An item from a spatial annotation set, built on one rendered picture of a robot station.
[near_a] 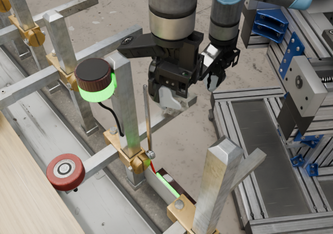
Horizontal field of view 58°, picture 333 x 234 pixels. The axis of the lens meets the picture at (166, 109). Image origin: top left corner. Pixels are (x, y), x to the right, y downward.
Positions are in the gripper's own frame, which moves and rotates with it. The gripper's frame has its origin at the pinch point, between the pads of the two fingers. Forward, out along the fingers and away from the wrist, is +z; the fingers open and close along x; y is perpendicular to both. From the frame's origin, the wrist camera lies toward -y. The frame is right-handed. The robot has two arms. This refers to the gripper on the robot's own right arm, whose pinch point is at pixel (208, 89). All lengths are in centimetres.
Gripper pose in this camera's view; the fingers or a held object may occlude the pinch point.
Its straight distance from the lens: 95.0
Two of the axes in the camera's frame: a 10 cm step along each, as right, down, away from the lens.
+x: -6.6, -5.7, 4.8
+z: 0.0, 6.4, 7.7
